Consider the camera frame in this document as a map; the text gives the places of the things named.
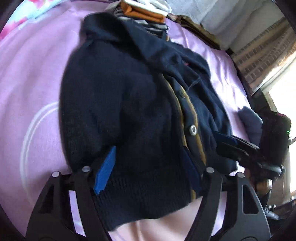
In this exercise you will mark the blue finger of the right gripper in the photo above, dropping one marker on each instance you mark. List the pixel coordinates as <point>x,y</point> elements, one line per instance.
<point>225,143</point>

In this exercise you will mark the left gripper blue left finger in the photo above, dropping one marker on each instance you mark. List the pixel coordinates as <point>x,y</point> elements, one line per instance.
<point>104,172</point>

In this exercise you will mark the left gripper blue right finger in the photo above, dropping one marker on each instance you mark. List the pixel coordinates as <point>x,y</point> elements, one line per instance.
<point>191,171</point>

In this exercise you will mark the navy blue knit cardigan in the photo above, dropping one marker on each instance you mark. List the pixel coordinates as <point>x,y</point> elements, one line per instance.
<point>149,98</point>

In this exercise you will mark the grey fleece garment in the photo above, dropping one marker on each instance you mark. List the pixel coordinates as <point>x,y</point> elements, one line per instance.
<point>252,123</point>

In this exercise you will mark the brown checked curtain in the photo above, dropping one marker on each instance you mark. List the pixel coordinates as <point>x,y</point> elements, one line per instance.
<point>267,52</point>

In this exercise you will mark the brown folded bedding stack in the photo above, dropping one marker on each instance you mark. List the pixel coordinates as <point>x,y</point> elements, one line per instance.
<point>196,29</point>

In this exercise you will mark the white lace cover cloth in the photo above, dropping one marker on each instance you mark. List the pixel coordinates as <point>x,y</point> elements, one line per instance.
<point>233,23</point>

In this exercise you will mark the black white striped garment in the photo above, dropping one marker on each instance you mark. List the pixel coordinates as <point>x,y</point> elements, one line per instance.
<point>158,29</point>

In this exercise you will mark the white folded garment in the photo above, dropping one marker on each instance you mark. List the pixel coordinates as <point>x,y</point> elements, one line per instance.
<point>155,6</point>

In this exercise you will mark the purple printed bed sheet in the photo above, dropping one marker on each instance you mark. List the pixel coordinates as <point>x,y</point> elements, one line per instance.
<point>33,59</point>

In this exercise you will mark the orange folded garment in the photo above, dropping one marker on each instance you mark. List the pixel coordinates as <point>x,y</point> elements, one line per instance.
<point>141,13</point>

